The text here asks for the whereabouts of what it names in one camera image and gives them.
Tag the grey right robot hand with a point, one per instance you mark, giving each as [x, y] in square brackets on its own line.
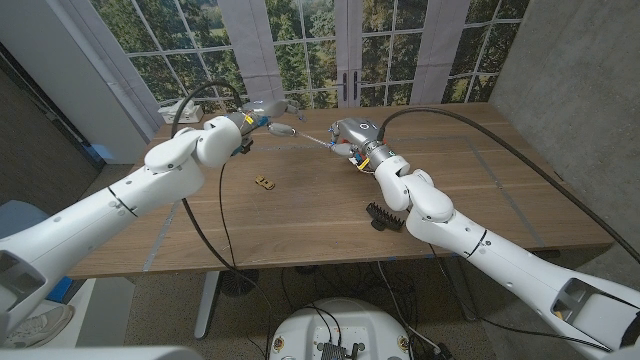
[362, 135]

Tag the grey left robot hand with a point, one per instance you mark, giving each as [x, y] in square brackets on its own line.
[270, 109]

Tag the clear plastic pipette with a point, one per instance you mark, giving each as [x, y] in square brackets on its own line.
[312, 138]

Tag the yellow toy car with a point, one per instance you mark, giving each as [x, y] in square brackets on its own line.
[264, 182]

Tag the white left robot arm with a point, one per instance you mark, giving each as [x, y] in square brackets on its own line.
[100, 215]

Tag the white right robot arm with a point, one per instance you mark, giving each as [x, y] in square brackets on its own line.
[500, 260]

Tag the black hairpin claw clip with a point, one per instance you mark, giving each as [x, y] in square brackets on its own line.
[384, 217]

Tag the white power strip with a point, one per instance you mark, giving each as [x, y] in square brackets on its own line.
[192, 116]

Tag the crumpled white tissue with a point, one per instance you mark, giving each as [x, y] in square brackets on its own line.
[170, 107]

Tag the round black floor fan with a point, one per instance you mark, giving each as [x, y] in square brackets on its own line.
[239, 282]

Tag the white metal table leg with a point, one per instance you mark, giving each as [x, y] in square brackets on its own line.
[206, 305]
[457, 285]

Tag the white robot torso base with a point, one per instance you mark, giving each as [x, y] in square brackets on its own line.
[340, 325]

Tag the blue-grey chair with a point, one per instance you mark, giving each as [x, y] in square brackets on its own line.
[15, 217]

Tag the blue and black pads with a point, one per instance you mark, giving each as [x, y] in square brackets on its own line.
[61, 291]

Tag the white robot chest cover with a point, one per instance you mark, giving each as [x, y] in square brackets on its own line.
[100, 353]

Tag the white sneaker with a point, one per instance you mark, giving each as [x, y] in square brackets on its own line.
[37, 327]

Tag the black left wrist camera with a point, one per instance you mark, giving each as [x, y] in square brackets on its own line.
[245, 146]

